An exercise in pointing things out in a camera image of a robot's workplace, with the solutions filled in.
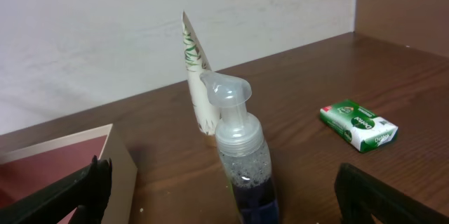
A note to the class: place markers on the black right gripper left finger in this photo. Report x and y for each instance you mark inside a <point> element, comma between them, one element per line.
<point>85,194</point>

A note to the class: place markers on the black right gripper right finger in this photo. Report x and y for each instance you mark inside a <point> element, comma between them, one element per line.
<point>362,198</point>

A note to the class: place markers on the white box pink interior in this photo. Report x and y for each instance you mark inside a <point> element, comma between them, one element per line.
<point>30,169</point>

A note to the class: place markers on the green Dettol soap box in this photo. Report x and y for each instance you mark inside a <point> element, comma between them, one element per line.
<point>358,126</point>

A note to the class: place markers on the clear foam pump bottle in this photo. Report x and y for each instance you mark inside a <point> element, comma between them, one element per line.
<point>242,149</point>

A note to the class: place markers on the cream leaf-print lotion tube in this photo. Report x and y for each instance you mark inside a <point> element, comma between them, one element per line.
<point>196,62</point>

